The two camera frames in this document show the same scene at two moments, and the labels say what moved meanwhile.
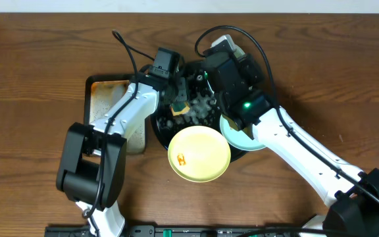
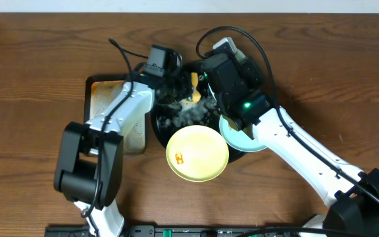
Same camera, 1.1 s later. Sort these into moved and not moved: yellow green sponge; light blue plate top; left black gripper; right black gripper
Moved: yellow green sponge
Not moved: left black gripper; light blue plate top; right black gripper
